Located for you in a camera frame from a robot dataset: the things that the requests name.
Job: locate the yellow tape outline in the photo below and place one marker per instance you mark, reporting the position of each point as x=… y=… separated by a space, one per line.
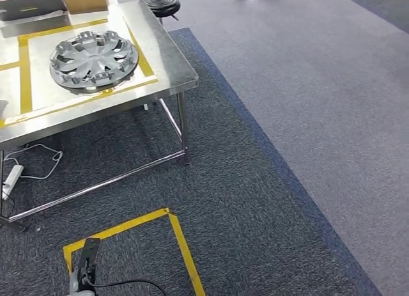
x=182 y=243

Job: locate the dark steel plate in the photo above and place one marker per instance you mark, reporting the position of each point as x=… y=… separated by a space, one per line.
x=35 y=25

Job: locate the white power strip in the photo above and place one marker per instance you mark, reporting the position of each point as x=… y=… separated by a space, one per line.
x=13 y=179

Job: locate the brown cardboard box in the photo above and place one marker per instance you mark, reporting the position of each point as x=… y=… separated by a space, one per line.
x=84 y=2

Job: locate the steel workbench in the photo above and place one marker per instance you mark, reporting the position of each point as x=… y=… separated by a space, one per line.
x=166 y=61

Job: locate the black round stool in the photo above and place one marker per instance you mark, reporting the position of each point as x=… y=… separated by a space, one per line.
x=159 y=2

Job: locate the grey plastic hubcap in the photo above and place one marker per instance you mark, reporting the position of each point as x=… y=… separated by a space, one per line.
x=93 y=61

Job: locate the yellow tape on steel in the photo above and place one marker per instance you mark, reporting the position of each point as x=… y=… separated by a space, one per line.
x=25 y=74

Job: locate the grey flat case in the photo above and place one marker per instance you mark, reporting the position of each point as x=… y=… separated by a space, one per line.
x=32 y=6

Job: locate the white curved plastic part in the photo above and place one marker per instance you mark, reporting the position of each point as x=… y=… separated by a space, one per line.
x=3 y=110

